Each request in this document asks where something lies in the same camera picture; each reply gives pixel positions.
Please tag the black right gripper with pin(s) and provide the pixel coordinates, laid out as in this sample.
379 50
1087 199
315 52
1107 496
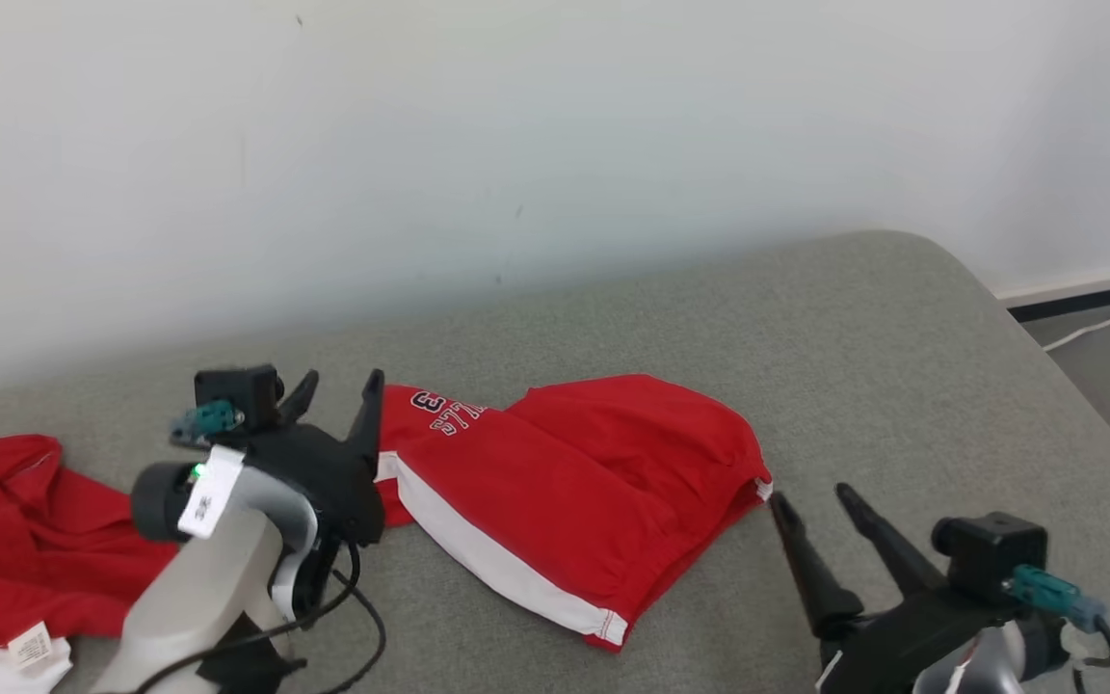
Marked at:
892 646

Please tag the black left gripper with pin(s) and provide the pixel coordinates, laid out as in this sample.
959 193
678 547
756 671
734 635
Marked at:
333 482

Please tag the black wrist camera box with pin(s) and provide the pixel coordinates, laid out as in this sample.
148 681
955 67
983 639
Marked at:
984 554
237 390

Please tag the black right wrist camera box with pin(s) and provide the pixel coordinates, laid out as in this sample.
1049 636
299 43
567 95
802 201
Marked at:
984 554

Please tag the teal camera connector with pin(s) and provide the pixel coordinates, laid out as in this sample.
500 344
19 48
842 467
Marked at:
1046 588
208 419

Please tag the wall skirting board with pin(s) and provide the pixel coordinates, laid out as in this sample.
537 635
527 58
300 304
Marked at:
1085 294

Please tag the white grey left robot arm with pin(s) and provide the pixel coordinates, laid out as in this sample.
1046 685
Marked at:
208 588

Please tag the red jersey with white sleeves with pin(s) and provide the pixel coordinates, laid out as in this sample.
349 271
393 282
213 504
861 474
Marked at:
25 540

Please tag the red shorts with white hem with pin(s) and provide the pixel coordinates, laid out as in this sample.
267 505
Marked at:
555 482

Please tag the white paper tag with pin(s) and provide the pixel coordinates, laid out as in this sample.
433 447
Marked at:
211 492

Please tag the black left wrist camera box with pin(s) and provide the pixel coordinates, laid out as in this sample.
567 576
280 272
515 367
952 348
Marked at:
237 390

